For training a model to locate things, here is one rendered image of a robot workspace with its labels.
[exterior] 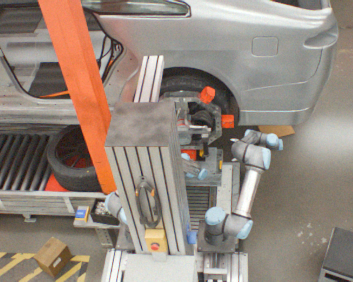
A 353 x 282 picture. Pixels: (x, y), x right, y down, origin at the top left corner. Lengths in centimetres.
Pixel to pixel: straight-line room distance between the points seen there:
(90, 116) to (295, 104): 145
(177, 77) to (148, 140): 165
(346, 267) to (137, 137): 206
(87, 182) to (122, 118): 199
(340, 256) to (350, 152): 134
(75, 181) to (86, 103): 110
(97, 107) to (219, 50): 88
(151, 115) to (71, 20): 87
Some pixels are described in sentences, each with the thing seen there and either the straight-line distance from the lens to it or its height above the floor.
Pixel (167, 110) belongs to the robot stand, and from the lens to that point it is 194.
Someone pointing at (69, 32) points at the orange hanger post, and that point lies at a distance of 265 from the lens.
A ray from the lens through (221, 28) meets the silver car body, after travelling 313.
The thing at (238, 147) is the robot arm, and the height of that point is 126.
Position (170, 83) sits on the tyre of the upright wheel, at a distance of 342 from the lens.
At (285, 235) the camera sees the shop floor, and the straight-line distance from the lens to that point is 396.
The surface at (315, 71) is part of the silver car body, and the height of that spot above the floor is 125.
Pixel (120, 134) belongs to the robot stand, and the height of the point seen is 203.
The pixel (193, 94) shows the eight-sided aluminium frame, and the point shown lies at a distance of 338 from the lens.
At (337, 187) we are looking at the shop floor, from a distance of 430.
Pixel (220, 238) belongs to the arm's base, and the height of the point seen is 87.
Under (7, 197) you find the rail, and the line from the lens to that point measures 415.
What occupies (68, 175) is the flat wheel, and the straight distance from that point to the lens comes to 389.
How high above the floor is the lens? 334
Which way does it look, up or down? 47 degrees down
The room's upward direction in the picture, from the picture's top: 8 degrees counter-clockwise
